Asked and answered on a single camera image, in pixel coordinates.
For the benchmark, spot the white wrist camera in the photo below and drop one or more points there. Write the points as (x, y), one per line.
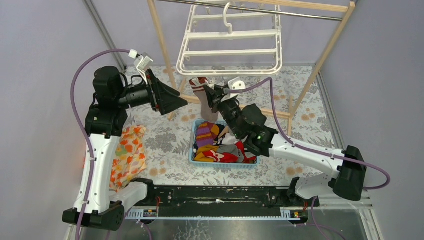
(234, 87)
(142, 63)

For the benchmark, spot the white plastic clip hanger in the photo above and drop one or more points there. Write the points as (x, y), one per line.
(236, 63)

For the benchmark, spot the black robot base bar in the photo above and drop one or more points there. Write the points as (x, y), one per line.
(239, 197)

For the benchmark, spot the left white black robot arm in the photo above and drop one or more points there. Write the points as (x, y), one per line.
(95, 207)

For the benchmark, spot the metal hanging rod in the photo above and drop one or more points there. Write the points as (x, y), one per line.
(254, 10)

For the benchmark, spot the grey sock with red stripes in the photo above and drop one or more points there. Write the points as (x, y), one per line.
(198, 87)

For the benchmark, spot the floral patterned table mat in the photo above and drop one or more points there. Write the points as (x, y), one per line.
(166, 143)

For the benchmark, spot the orange floral cloth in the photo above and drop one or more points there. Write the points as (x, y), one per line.
(129, 159)

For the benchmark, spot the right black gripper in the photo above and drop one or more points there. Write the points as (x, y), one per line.
(215, 94)

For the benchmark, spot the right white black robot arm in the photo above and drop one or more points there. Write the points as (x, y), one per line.
(342, 171)

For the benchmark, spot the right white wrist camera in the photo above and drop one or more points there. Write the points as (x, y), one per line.
(234, 87)

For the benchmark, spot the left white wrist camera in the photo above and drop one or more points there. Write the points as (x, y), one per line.
(142, 63)

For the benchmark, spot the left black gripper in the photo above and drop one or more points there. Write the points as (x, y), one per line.
(154, 93)

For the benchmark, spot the red white patterned sock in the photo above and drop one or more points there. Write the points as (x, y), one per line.
(218, 157)

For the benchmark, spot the blue plastic sock basket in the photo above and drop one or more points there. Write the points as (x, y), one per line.
(224, 138)

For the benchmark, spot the wooden drying rack frame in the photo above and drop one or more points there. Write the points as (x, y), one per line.
(204, 13)

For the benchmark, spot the purple orange striped sock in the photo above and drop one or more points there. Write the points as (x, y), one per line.
(206, 134)

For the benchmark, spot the grey striped cuff sock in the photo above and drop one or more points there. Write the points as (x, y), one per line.
(233, 150)

